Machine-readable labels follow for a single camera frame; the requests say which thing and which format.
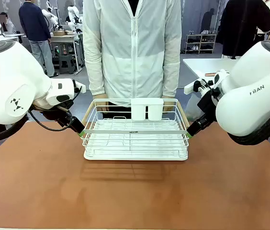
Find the small brown flat block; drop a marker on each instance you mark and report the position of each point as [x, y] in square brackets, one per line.
[210, 74]

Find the white side table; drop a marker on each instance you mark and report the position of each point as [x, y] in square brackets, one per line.
[209, 65]

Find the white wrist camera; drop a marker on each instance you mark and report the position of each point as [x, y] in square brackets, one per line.
[193, 86]
[80, 86]

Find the person's left hand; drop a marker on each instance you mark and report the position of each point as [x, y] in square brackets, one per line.
[169, 105]

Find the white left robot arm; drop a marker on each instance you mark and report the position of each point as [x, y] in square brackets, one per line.
[10, 79]

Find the black step stool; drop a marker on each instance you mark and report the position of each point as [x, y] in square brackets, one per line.
[66, 63]

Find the person in navy jacket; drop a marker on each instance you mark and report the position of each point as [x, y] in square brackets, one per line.
[35, 26]

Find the person in black coat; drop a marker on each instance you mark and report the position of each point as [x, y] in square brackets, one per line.
[242, 26]

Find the person's right hand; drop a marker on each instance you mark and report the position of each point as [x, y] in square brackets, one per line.
[101, 104]

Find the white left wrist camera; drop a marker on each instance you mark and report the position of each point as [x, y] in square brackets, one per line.
[80, 86]

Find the person's right forearm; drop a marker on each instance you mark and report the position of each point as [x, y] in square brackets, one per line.
[94, 79]

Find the white background workbench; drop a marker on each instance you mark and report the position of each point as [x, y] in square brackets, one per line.
[65, 39]

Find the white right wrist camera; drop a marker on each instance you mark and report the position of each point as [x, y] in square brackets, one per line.
[193, 86]

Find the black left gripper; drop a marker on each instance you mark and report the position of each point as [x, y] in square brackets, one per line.
[60, 117]

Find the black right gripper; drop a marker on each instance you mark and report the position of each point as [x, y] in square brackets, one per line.
[204, 121]

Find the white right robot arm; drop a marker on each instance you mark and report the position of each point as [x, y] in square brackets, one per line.
[247, 100]

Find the white shoe rack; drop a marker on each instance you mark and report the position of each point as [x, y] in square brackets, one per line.
[200, 43]

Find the white plastic cutlery holder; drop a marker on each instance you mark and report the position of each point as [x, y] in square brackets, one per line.
[147, 107]

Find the person in white jacket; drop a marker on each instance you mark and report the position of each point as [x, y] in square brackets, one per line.
[132, 48]

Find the brown cardboard box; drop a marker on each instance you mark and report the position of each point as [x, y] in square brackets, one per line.
[60, 33]

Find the seated person in grey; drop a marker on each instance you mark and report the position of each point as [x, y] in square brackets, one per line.
[7, 25]

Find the person's left forearm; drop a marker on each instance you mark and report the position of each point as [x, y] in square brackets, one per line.
[171, 79]

